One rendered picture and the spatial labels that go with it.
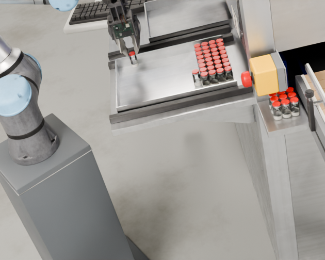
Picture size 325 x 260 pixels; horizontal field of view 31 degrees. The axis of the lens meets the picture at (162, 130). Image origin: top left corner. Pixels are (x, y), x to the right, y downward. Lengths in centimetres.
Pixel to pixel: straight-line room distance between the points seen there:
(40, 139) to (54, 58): 220
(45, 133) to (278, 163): 68
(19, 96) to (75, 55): 221
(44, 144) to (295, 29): 77
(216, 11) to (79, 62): 185
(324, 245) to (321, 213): 16
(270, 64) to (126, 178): 147
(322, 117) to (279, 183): 43
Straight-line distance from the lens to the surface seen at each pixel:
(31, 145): 172
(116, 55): 190
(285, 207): 187
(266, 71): 142
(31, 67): 179
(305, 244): 203
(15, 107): 165
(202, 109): 159
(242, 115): 173
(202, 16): 201
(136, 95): 170
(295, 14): 147
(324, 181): 184
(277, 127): 149
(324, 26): 151
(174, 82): 171
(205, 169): 270
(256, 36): 147
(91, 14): 235
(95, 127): 315
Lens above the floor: 183
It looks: 38 degrees down
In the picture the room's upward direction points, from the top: 16 degrees counter-clockwise
